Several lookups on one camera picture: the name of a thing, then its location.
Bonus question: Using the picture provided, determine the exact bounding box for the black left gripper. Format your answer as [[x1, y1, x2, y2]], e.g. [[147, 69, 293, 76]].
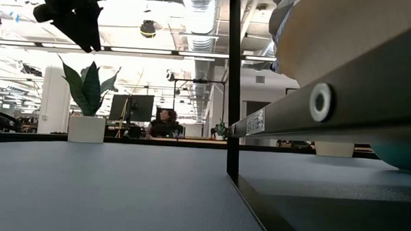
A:
[[39, 0, 114, 55]]

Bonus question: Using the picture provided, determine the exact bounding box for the teal bowl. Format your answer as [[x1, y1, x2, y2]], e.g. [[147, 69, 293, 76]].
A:
[[369, 141, 411, 173]]

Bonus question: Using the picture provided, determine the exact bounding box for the black-framed wooden shelf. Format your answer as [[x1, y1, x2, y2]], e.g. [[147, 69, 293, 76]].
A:
[[221, 0, 411, 231]]

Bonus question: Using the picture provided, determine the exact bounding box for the white shelf label sticker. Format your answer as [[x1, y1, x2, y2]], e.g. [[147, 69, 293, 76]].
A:
[[245, 108, 266, 136]]

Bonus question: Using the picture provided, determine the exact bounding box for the white round shelf cap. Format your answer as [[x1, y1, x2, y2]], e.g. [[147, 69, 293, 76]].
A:
[[308, 82, 334, 123]]

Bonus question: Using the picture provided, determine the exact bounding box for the green snake plant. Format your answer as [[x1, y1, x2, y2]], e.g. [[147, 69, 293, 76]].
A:
[[56, 54, 122, 119]]

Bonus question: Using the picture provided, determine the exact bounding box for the overhead light bar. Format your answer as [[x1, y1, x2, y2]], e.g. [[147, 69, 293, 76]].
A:
[[0, 38, 277, 63]]

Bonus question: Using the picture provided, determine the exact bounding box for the white column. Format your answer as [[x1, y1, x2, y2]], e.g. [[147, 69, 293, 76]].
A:
[[36, 65, 73, 136]]

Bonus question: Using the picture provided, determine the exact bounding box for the black computer monitor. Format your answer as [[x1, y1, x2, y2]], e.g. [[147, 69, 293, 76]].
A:
[[108, 93, 155, 123]]

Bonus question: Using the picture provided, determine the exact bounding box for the white square planter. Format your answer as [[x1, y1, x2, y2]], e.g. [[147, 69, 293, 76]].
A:
[[67, 115, 107, 144]]

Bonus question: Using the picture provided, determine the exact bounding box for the person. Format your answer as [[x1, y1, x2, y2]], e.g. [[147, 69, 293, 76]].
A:
[[146, 108, 185, 139]]

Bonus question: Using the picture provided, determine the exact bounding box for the black chair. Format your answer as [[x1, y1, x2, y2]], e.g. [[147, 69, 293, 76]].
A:
[[0, 107, 23, 133]]

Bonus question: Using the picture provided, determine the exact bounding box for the wooden desk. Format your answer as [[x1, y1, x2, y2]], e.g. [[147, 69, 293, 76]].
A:
[[152, 136, 228, 146]]

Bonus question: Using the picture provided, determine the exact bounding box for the small potted green plant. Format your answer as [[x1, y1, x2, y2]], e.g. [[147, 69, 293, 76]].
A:
[[213, 121, 229, 141]]

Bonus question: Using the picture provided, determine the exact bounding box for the tan bowl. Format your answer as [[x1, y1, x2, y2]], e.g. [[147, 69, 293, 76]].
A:
[[274, 0, 411, 91]]

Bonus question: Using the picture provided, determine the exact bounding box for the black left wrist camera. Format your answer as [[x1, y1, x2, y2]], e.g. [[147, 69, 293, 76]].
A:
[[33, 3, 56, 24]]

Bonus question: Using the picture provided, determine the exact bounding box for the black round ceiling camera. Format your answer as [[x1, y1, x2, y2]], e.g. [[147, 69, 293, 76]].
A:
[[139, 19, 158, 38]]

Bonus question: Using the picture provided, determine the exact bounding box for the silver ventilation duct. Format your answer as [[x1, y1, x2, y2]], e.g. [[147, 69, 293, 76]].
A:
[[176, 0, 219, 122]]

